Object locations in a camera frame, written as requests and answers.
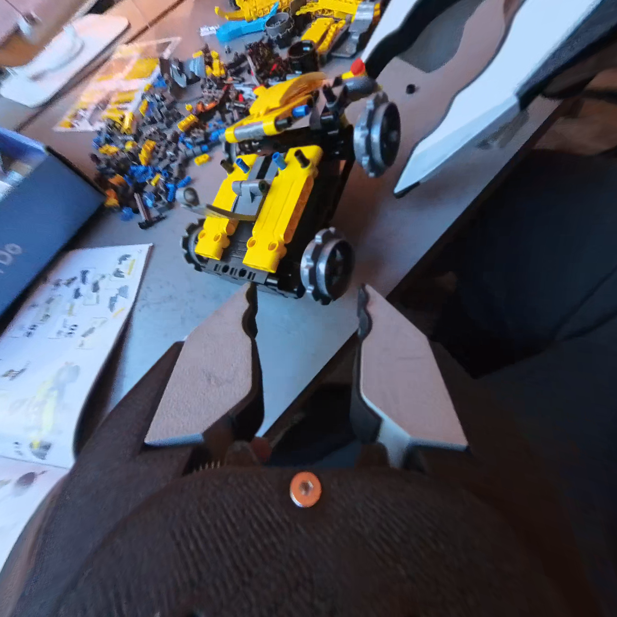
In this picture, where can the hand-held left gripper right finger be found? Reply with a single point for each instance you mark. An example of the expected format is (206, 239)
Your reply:
(405, 381)

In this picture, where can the black rubber tyre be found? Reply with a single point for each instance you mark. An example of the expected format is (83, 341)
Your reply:
(303, 51)

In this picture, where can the yellow toy brick car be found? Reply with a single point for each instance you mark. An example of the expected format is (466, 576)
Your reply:
(284, 193)

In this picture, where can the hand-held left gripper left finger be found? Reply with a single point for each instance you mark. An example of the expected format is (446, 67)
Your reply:
(212, 376)

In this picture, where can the person's black top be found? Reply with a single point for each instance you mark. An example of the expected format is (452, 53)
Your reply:
(569, 458)

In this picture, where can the grey toy wheel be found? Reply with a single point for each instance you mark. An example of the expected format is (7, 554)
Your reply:
(378, 135)

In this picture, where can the light blue brick separator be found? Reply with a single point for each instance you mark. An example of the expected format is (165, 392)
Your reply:
(241, 28)

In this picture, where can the white instruction booklet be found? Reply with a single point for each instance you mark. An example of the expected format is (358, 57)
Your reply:
(62, 347)

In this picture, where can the yellow printed leaflet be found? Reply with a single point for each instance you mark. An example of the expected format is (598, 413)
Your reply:
(125, 82)

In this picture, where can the flat brown cardboard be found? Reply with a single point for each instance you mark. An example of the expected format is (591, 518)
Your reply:
(154, 14)

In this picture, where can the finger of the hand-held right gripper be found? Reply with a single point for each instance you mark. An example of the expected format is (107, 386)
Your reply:
(496, 91)
(400, 24)

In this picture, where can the blue cardboard box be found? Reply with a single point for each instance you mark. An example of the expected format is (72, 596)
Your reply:
(43, 217)

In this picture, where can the pile of dark brick pieces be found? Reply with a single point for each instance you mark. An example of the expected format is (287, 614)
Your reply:
(159, 140)

